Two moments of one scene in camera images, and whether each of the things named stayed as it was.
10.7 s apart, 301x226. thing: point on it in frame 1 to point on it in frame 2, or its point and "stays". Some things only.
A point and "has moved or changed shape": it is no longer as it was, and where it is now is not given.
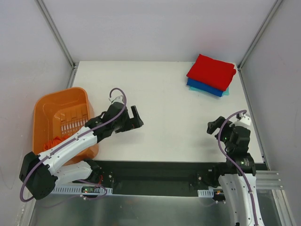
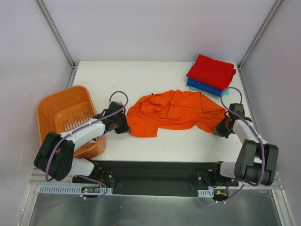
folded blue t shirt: (203, 87) stays
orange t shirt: (56, 140) has moved or changed shape
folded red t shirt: (212, 72) stays
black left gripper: (131, 123) stays
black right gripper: (218, 127) to (221, 128)
